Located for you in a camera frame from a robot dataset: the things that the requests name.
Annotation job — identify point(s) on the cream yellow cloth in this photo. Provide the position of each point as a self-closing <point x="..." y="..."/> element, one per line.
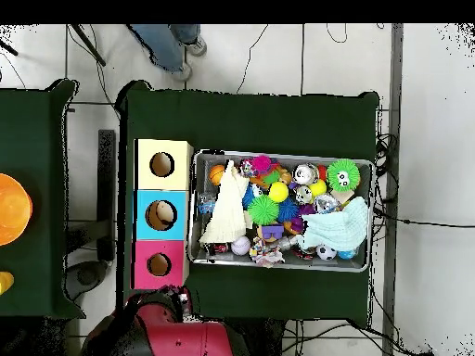
<point x="228" y="207"/>

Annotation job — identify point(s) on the smooth yellow ball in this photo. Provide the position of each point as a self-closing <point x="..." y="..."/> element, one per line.
<point x="278" y="191"/>

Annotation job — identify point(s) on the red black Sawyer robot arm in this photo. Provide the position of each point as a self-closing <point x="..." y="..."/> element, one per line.
<point x="185" y="337"/>

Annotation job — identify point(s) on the shallow metal mesh bin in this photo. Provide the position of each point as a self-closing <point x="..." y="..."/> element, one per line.
<point x="237" y="259"/>

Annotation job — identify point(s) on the wooden box with three holes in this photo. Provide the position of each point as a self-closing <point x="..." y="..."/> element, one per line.
<point x="148" y="230"/>

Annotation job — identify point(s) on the plain green spiky ball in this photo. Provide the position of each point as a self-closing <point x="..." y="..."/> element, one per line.
<point x="262" y="210"/>

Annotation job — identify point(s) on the orange toy basketball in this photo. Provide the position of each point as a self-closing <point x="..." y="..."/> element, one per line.
<point x="216" y="175"/>

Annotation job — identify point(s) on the pink spiky ball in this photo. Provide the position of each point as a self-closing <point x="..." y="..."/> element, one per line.
<point x="262" y="164"/>

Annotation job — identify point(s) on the white toy baseball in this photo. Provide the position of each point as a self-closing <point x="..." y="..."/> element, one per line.
<point x="241" y="246"/>

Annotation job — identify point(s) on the crushed silver drink can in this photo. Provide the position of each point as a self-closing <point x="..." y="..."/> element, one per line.
<point x="305" y="174"/>

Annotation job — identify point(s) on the dark green table cloth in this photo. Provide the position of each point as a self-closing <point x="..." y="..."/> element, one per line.
<point x="33" y="133"/>
<point x="259" y="122"/>

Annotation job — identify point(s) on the green spiky ball with eyes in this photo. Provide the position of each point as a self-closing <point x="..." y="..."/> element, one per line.
<point x="336" y="172"/>

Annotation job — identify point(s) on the mint green cloth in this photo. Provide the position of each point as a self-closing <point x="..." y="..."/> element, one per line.
<point x="334" y="230"/>

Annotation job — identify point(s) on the small toy soccer ball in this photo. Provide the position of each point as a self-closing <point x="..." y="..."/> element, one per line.
<point x="326" y="252"/>

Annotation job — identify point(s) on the black upright panel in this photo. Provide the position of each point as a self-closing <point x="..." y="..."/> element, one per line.
<point x="106" y="185"/>

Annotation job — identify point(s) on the black tripod leg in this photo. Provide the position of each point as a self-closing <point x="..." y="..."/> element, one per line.
<point x="89" y="45"/>
<point x="9" y="49"/>

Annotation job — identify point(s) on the orange bowl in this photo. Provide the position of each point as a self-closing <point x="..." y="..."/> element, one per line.
<point x="13" y="209"/>

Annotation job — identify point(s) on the small yellow object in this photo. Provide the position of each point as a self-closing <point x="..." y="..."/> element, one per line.
<point x="5" y="283"/>

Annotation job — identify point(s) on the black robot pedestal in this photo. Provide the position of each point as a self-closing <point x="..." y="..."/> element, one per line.
<point x="259" y="341"/>

